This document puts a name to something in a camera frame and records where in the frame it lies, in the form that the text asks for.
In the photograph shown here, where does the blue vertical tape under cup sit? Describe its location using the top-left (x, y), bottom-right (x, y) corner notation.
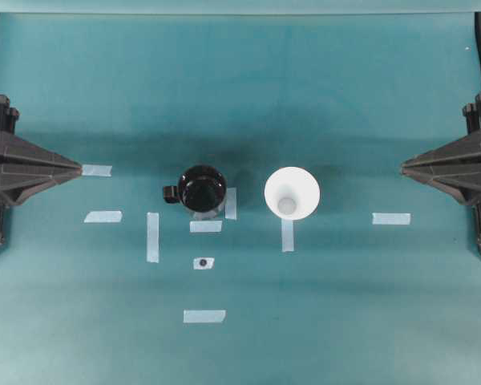
top-left (281, 219), bottom-right (295, 253)

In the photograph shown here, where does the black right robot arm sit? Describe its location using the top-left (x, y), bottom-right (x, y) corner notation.
top-left (401, 92), bottom-right (481, 254)

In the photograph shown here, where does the blue tape with black dot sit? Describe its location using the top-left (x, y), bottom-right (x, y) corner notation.
top-left (193, 257), bottom-right (215, 270)

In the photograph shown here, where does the blue vertical tape strip left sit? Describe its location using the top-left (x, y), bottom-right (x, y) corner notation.
top-left (147, 213), bottom-right (160, 263)

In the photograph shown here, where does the blue tape strip bottom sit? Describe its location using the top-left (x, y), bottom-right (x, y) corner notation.
top-left (183, 310), bottom-right (227, 324)

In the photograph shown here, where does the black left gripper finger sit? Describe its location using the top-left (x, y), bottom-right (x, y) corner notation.
top-left (0, 171), bottom-right (82, 206)
top-left (0, 131), bottom-right (82, 176)

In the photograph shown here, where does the black cup holder with handle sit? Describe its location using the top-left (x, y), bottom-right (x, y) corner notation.
top-left (162, 164), bottom-right (227, 221)

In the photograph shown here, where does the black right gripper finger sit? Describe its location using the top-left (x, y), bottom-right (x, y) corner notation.
top-left (401, 132), bottom-right (481, 175)
top-left (401, 170), bottom-right (481, 206)

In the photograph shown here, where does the blue tape strip under holder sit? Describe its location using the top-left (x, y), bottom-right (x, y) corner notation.
top-left (189, 221), bottom-right (223, 233)

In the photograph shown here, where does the blue tape strip right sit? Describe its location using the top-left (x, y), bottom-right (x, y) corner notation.
top-left (372, 213), bottom-right (411, 225)

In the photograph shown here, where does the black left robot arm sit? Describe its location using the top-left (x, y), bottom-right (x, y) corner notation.
top-left (0, 95), bottom-right (83, 245)

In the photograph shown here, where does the blue vertical tape beside holder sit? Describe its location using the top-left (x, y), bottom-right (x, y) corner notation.
top-left (224, 188), bottom-right (237, 220)

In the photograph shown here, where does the blue tape strip left lower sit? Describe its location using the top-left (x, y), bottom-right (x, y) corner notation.
top-left (83, 210), bottom-right (123, 224)

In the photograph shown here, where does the white paper cup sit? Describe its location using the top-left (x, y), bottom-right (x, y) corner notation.
top-left (264, 167), bottom-right (321, 221)

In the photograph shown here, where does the blue tape strip far left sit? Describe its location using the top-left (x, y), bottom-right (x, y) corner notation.
top-left (82, 164), bottom-right (112, 177)

